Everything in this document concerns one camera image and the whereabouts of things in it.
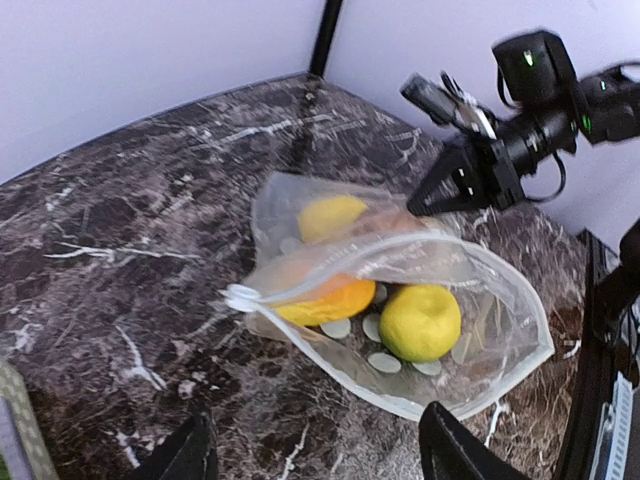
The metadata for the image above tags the grey slotted cable duct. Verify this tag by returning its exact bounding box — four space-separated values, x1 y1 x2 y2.
589 372 633 480

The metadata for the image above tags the clear zip top bag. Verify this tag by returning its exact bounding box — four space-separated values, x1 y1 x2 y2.
224 173 554 420

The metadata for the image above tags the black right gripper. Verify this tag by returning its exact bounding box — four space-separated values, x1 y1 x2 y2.
406 137 530 215

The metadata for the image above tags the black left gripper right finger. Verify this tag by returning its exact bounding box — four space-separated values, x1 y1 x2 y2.
419 401 528 480

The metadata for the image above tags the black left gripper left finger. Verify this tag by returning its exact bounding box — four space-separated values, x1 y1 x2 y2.
130 412 218 480

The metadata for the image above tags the light green perforated basket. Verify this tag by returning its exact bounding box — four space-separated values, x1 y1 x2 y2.
1 361 59 480

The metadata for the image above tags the orange yellow fake mango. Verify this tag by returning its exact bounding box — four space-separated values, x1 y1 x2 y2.
274 274 377 327

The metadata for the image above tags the pale yellow fake food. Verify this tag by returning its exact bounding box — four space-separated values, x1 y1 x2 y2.
297 195 368 243

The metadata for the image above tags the black right frame post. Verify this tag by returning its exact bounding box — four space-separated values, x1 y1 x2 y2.
308 0 343 78

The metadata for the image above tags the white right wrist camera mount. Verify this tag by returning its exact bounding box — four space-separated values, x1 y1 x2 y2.
440 71 497 140

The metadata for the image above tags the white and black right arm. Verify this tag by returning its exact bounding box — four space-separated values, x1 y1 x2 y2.
401 30 639 216

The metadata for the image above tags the yellow fake lemon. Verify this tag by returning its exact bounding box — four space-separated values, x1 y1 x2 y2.
378 285 462 363

